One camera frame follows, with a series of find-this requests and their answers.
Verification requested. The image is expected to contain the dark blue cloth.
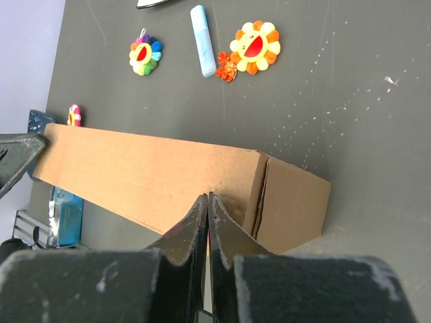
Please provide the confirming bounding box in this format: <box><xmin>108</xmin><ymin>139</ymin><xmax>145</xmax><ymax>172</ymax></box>
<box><xmin>27</xmin><ymin>110</ymin><xmax>55</xmax><ymax>134</ymax></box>

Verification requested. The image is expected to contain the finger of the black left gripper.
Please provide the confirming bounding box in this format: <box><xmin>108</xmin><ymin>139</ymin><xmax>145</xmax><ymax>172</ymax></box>
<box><xmin>1</xmin><ymin>133</ymin><xmax>49</xmax><ymax>198</ymax></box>

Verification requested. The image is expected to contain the blue highlighter marker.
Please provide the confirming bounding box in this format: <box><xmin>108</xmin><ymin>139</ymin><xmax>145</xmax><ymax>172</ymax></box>
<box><xmin>190</xmin><ymin>5</ymin><xmax>216</xmax><ymax>78</ymax></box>

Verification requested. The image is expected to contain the pink flower plush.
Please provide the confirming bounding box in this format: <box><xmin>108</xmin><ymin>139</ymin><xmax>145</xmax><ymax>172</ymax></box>
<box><xmin>67</xmin><ymin>104</ymin><xmax>82</xmax><ymax>127</ymax></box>

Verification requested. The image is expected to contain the white square plate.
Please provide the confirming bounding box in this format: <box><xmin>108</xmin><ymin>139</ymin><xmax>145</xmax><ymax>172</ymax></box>
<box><xmin>136</xmin><ymin>0</ymin><xmax>170</xmax><ymax>9</ymax></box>

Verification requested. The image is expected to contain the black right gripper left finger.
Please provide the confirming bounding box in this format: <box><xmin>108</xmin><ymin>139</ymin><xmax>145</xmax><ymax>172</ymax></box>
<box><xmin>1</xmin><ymin>194</ymin><xmax>208</xmax><ymax>322</ymax></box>

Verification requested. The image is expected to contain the rainbow flower plush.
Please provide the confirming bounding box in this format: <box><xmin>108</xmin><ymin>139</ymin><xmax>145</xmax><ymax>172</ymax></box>
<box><xmin>129</xmin><ymin>28</ymin><xmax>164</xmax><ymax>76</ymax></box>

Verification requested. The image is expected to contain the orange maple leaf charm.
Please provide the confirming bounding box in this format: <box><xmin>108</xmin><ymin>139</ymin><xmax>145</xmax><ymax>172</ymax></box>
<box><xmin>215</xmin><ymin>52</ymin><xmax>237</xmax><ymax>83</ymax></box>

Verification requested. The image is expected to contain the brown cardboard box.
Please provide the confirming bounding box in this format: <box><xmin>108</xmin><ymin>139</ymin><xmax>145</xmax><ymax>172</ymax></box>
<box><xmin>34</xmin><ymin>124</ymin><xmax>331</xmax><ymax>254</ymax></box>

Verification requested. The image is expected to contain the yellow orange sunflower plush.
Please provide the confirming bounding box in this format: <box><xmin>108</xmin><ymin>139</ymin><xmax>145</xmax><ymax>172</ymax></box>
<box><xmin>230</xmin><ymin>21</ymin><xmax>281</xmax><ymax>75</ymax></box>

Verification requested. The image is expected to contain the grey slotted cable duct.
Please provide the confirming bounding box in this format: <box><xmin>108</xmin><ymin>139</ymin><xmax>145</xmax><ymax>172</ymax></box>
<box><xmin>12</xmin><ymin>210</ymin><xmax>48</xmax><ymax>250</ymax></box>

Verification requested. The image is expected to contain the blue packet under arm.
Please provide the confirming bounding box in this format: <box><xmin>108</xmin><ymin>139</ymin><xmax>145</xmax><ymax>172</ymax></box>
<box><xmin>47</xmin><ymin>186</ymin><xmax>84</xmax><ymax>248</ymax></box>

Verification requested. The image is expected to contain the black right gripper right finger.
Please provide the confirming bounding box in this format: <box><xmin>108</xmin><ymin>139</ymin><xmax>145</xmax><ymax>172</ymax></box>
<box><xmin>208</xmin><ymin>194</ymin><xmax>416</xmax><ymax>322</ymax></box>

